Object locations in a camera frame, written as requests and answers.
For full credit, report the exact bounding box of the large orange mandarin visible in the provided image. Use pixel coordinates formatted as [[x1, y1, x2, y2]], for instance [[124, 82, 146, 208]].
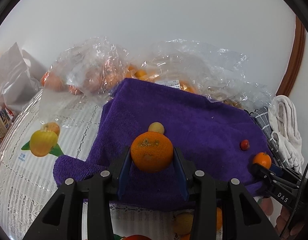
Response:
[[130, 132, 174, 173]]

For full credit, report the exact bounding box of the small orange kumquat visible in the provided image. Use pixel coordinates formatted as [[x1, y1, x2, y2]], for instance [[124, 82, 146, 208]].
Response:
[[253, 152, 272, 169]]

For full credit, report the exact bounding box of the yellow longan fruit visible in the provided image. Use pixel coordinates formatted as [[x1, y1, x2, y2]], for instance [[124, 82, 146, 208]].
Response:
[[148, 122, 165, 134]]

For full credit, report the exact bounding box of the small red hawthorn fruit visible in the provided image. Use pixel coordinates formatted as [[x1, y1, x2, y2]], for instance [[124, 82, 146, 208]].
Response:
[[240, 139, 250, 151]]

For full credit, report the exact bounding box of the person right hand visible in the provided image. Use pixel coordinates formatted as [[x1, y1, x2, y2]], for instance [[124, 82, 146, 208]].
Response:
[[258, 197, 304, 239]]

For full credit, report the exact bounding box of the purple towel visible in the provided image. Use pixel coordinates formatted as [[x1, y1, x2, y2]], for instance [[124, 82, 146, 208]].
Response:
[[53, 79, 268, 196]]

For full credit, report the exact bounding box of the white striped towel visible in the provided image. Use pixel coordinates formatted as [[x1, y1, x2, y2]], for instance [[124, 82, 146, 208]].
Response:
[[268, 95, 304, 174]]

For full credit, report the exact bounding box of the grey checked cloth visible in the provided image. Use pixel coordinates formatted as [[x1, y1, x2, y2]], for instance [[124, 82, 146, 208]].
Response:
[[250, 107, 289, 168]]

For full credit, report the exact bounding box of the clear plastic bag right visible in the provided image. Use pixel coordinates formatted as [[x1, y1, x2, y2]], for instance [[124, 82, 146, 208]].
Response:
[[128, 39, 274, 112]]

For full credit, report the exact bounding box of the clear plastic bag of oranges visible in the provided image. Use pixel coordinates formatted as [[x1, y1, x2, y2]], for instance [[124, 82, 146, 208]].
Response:
[[40, 37, 129, 102]]

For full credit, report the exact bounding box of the plastic bottle with label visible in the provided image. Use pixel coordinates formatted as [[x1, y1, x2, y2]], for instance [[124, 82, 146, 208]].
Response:
[[0, 104, 14, 140]]

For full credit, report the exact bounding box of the white plastic bag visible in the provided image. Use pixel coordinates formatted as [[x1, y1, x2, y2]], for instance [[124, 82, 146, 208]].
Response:
[[0, 43, 47, 114]]

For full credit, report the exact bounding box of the brown wooden door frame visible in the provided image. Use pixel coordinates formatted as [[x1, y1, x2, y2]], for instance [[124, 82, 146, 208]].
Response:
[[276, 16, 306, 96]]

